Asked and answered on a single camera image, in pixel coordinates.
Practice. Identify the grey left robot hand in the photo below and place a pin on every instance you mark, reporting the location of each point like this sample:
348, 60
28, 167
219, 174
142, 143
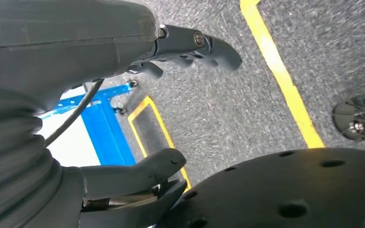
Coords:
59, 47

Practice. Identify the blue wheeled cart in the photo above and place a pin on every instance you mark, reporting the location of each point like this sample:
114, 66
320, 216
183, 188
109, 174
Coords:
110, 135

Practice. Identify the yellow floor tape marking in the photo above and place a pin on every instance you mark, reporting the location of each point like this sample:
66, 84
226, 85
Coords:
281, 72
164, 126

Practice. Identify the black perforated robot body cover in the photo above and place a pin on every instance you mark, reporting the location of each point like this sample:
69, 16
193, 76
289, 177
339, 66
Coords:
295, 188

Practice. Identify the black metal base foot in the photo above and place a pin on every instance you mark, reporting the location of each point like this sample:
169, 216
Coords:
343, 116

